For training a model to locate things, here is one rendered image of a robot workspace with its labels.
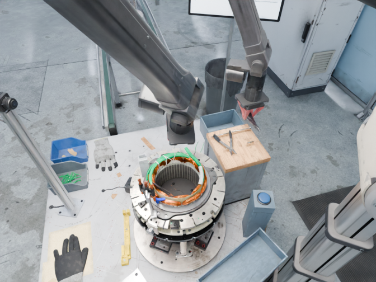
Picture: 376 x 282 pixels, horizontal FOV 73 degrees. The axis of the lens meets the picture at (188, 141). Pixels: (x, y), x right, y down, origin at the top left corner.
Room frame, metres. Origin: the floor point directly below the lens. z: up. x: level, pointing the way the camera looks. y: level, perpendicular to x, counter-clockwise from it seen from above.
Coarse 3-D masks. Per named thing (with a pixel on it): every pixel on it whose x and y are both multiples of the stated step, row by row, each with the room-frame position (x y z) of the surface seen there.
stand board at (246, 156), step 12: (216, 132) 0.76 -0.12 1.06; (252, 132) 0.76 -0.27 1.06; (216, 144) 0.69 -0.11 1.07; (228, 144) 0.69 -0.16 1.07; (240, 144) 0.69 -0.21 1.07; (216, 156) 0.65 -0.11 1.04; (228, 156) 0.63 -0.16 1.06; (240, 156) 0.63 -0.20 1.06; (252, 156) 0.63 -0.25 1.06; (264, 156) 0.63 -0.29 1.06; (228, 168) 0.57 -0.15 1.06; (240, 168) 0.58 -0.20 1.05
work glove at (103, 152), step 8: (96, 144) 0.94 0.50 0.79; (104, 144) 0.94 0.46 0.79; (96, 152) 0.87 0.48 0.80; (104, 152) 0.87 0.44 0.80; (112, 152) 0.88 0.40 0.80; (96, 160) 0.82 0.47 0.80; (104, 160) 0.82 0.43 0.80; (112, 160) 0.82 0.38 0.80; (96, 168) 0.78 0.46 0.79; (104, 168) 0.77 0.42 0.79
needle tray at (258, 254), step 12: (252, 240) 0.32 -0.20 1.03; (264, 240) 0.32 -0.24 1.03; (240, 252) 0.28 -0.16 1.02; (252, 252) 0.28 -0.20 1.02; (264, 252) 0.28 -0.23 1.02; (276, 252) 0.28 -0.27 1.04; (216, 264) 0.24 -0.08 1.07; (228, 264) 0.25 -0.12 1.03; (240, 264) 0.25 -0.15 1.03; (252, 264) 0.25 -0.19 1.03; (264, 264) 0.25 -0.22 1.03; (276, 264) 0.25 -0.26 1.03; (204, 276) 0.21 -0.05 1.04; (216, 276) 0.22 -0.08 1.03; (228, 276) 0.22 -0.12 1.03; (240, 276) 0.22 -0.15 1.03; (252, 276) 0.22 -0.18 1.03; (264, 276) 0.22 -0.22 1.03
